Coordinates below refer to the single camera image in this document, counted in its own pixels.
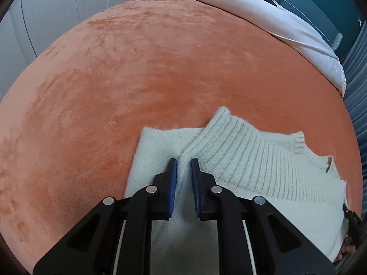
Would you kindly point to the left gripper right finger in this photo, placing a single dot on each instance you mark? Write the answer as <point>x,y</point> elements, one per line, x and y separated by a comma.
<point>253,236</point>

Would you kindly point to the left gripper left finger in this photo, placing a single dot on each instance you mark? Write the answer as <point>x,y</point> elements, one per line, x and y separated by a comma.
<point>115,236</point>

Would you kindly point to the cream knit cardigan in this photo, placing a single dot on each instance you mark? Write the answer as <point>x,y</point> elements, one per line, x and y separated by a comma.
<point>304,187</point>

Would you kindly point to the person's right hand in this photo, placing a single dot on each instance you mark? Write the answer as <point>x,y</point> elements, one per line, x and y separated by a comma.
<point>347,249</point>

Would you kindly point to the orange plush blanket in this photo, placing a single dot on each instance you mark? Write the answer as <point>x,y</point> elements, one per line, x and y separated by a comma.
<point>71,123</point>

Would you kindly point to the pale pink duvet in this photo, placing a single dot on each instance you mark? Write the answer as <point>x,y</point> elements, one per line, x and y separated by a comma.
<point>293,31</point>

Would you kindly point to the teal upholstered headboard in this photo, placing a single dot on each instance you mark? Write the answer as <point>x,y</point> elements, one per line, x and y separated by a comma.
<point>337,21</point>

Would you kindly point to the white wardrobe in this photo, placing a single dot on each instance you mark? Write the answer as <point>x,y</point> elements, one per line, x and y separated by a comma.
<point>30,26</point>

